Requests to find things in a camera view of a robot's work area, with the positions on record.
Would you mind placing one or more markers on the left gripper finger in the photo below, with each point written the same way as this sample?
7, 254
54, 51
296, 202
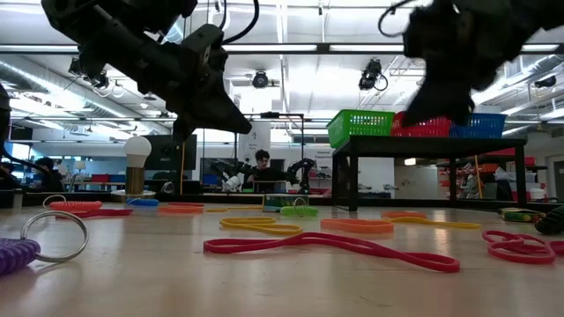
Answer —
216, 122
224, 103

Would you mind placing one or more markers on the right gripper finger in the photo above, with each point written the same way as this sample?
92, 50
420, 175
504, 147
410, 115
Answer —
456, 105
427, 105

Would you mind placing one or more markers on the red plastic basket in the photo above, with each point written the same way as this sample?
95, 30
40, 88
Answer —
427, 130

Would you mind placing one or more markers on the blue plastic basket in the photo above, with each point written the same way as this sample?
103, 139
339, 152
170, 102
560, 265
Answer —
482, 127

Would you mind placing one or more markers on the green plastic basket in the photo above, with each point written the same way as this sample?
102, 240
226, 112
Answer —
359, 125

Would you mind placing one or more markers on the yellow rubber band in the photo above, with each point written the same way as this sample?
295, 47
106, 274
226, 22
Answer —
238, 208
282, 230
458, 226

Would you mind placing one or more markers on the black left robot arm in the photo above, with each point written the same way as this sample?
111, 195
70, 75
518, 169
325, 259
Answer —
110, 39

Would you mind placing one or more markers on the background black robot arm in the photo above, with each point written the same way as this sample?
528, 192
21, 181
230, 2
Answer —
229, 169
304, 169

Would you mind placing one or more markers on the black mesh metal shelf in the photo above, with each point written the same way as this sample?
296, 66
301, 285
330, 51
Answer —
423, 147

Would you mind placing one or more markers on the black ceiling spotlight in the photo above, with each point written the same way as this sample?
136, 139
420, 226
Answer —
260, 79
545, 82

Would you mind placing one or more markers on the black monitor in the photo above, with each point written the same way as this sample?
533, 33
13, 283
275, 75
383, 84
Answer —
169, 152

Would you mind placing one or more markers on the white cylindrical device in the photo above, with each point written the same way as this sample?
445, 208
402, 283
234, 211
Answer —
231, 183

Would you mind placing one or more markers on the shelving with red bins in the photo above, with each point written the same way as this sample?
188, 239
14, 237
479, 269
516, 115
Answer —
489, 167

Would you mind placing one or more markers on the person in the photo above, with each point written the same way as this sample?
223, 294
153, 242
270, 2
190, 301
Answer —
50, 178
264, 174

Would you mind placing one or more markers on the white bulb on brass base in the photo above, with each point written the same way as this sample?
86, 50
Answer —
137, 152

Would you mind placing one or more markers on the orange rubber band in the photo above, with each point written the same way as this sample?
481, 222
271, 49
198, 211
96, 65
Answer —
180, 210
352, 226
403, 215

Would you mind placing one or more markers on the black overhead beam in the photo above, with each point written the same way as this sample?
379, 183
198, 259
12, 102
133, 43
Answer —
308, 48

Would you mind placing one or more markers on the blue storage box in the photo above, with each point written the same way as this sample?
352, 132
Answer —
117, 179

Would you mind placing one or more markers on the small yellow crayon box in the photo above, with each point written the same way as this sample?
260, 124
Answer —
520, 216

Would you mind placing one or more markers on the red storage box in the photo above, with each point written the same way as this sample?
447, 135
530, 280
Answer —
100, 178

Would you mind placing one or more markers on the black gantry frame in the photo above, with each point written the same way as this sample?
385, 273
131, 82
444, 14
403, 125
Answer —
269, 115

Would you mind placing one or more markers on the black aluminium frame rail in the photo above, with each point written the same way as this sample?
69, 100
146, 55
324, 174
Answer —
211, 199

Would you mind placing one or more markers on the silver ventilation duct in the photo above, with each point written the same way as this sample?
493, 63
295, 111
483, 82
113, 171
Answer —
35, 81

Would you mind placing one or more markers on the small white post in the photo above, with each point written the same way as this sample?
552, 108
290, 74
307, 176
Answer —
17, 200

